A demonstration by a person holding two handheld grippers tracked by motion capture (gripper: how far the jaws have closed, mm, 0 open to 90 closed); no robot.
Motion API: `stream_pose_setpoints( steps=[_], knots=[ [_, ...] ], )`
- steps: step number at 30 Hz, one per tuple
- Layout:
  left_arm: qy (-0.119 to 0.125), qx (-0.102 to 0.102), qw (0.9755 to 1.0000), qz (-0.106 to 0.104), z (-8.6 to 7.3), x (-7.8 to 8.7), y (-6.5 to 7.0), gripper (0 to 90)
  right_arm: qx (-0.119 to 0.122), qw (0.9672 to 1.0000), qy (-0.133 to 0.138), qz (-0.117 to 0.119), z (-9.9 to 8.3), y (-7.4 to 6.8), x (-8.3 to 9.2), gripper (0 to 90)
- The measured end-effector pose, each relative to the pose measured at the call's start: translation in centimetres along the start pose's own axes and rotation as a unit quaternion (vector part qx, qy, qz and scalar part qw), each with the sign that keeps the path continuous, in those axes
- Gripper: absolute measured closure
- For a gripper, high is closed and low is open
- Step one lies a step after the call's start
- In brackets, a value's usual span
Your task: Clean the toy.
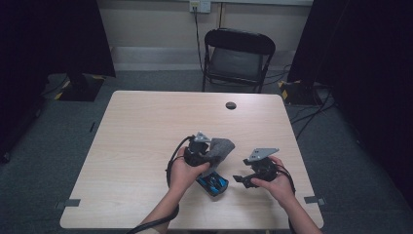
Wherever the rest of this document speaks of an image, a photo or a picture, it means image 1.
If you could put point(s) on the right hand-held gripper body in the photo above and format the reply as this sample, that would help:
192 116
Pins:
261 153

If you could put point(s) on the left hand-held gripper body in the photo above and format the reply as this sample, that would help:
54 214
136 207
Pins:
196 152

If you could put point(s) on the grey cloth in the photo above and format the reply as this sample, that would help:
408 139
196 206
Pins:
222 148

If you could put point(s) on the blue toy car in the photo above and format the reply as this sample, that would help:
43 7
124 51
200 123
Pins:
214 187

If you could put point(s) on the person's left hand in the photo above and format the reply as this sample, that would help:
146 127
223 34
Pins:
181 177

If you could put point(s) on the person's right hand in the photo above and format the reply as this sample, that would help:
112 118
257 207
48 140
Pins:
281 190

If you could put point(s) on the black stand base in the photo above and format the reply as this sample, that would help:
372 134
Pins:
81 89
298 94

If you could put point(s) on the black folding chair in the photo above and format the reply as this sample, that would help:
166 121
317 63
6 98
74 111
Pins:
238 61

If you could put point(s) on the small black floor strip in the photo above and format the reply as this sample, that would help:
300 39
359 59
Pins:
92 127

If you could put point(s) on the black curtain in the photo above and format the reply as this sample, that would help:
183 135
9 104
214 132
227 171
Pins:
48 39
363 65

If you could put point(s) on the grey table edge bracket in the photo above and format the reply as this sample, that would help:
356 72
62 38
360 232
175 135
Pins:
315 200
69 203

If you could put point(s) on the white wall socket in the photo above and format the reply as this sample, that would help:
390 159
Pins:
200 6

